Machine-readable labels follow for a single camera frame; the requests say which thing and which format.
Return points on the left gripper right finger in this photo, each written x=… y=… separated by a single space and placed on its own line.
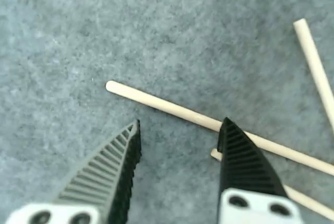
x=242 y=166

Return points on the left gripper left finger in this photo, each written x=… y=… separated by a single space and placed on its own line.
x=104 y=171

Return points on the wooden chopstick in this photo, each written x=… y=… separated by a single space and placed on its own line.
x=308 y=203
x=167 y=104
x=315 y=70

